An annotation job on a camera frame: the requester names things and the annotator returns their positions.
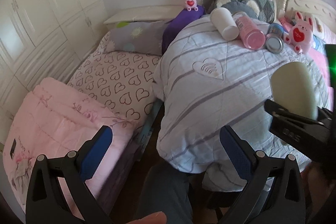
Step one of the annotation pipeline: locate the grey cat ear cushion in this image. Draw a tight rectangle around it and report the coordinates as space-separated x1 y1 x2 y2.
208 0 260 19

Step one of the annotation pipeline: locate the pink glass cup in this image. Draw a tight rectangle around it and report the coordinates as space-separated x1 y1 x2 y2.
232 11 265 51

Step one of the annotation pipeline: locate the pale green ceramic cup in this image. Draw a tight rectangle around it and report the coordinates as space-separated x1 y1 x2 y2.
270 61 318 120

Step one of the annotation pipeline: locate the grey floral pillow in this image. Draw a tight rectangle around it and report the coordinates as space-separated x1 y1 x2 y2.
104 20 170 56

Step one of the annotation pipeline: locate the large pink bunny toy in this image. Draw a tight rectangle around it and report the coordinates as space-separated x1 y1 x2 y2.
284 11 314 54

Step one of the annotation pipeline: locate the white wardrobe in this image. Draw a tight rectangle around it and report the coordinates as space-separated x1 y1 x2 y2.
1 0 108 143

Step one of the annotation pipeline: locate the cream wooden headboard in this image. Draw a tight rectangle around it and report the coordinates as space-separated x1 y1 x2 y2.
277 0 335 23

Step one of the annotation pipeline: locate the heart pattern bed sheet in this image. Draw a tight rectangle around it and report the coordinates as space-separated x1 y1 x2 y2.
68 32 160 130

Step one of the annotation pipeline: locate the white low headboard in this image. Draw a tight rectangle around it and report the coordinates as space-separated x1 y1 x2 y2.
104 5 183 25

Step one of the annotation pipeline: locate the pink folded quilt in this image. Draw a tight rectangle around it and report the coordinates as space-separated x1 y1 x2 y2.
3 78 138 209

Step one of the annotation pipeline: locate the white cup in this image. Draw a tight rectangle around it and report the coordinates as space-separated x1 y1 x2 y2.
210 7 239 41

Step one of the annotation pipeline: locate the operator dark trouser leg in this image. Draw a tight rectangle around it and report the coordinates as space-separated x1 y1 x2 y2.
133 161 193 223

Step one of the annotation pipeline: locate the operator thumb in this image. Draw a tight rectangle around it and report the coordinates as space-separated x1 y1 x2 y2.
127 211 167 224

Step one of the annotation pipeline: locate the striped light blue quilt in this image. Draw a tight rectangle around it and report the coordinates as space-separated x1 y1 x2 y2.
153 16 330 192

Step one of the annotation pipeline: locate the purple pillow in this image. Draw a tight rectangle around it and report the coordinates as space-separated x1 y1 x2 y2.
162 5 205 54

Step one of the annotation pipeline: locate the small pink bunny toy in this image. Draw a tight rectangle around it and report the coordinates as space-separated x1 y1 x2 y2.
185 0 198 11

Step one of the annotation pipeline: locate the blue steel tumbler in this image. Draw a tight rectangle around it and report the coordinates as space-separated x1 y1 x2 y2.
265 23 284 54

